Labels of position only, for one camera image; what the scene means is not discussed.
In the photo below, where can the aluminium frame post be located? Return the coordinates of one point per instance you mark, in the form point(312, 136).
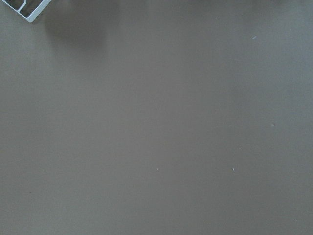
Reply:
point(28, 9)

